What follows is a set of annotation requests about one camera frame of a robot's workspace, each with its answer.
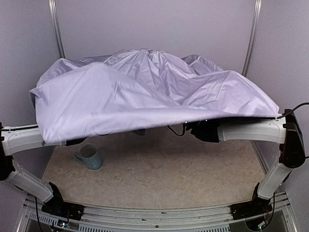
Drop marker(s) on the lilac folding umbrella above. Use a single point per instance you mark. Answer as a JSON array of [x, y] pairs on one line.
[[140, 89]]

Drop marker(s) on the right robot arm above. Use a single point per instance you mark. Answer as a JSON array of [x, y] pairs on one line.
[[283, 130]]

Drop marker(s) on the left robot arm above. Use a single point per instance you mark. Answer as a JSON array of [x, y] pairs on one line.
[[18, 139]]

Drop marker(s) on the light blue mug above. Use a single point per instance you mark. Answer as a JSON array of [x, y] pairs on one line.
[[90, 156]]

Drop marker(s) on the left aluminium corner post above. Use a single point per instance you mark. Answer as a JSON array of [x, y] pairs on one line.
[[56, 25]]

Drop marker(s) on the aluminium corner post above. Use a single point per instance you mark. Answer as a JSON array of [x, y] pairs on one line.
[[56, 25], [252, 37]]

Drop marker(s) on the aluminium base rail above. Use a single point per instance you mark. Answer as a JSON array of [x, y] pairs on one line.
[[220, 218]]

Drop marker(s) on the right aluminium corner post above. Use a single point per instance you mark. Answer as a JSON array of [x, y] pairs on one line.
[[252, 37]]

